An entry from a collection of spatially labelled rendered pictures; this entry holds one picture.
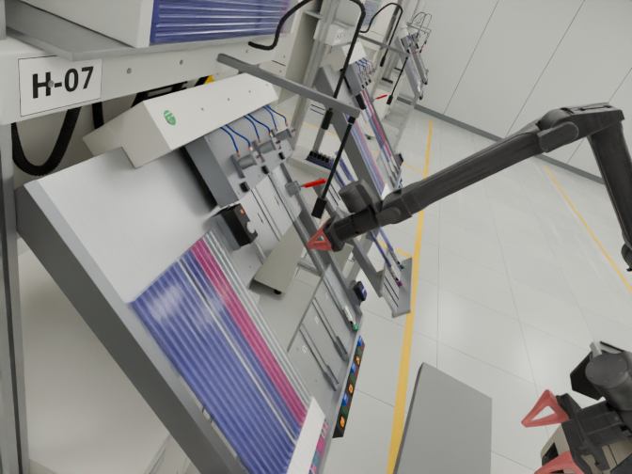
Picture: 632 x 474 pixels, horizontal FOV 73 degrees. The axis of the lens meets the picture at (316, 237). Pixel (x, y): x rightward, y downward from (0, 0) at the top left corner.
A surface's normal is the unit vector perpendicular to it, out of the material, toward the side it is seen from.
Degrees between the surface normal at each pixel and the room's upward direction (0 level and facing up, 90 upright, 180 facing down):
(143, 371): 90
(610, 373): 63
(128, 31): 90
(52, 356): 0
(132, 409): 0
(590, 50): 90
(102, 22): 90
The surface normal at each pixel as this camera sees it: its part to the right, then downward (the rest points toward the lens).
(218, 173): -0.26, 0.44
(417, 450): 0.31, -0.80
